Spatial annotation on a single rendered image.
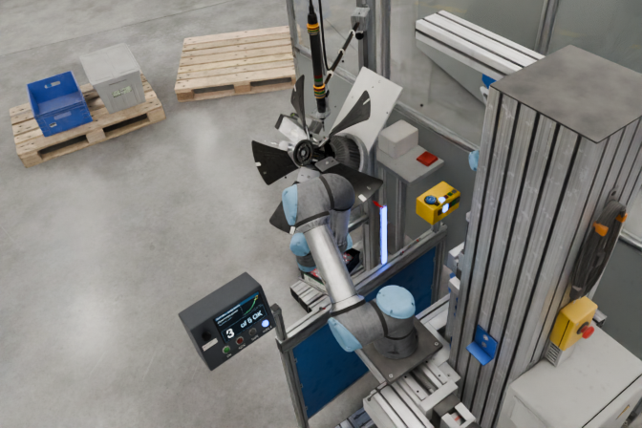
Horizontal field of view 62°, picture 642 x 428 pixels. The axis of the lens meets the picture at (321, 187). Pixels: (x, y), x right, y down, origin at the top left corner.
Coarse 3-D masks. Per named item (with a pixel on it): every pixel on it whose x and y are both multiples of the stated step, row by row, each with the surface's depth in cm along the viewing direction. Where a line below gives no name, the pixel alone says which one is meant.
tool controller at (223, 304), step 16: (224, 288) 176; (240, 288) 174; (256, 288) 172; (208, 304) 171; (224, 304) 169; (240, 304) 170; (256, 304) 174; (192, 320) 166; (208, 320) 165; (224, 320) 168; (240, 320) 172; (256, 320) 176; (272, 320) 180; (192, 336) 165; (208, 336) 165; (256, 336) 178; (208, 352) 169; (208, 368) 171
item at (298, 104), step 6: (300, 78) 234; (300, 84) 234; (294, 90) 242; (300, 90) 234; (294, 96) 244; (300, 96) 234; (294, 102) 246; (300, 102) 235; (294, 108) 249; (300, 108) 235; (300, 114) 238; (306, 132) 237
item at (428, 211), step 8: (440, 184) 227; (448, 184) 226; (432, 192) 224; (440, 192) 223; (448, 192) 223; (424, 200) 220; (448, 200) 220; (416, 208) 226; (424, 208) 221; (432, 208) 217; (456, 208) 227; (424, 216) 223; (432, 216) 219; (440, 216) 222; (432, 224) 221
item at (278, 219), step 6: (282, 204) 232; (276, 210) 233; (282, 210) 232; (276, 216) 233; (282, 216) 232; (270, 222) 235; (276, 222) 234; (282, 222) 233; (282, 228) 233; (288, 228) 232
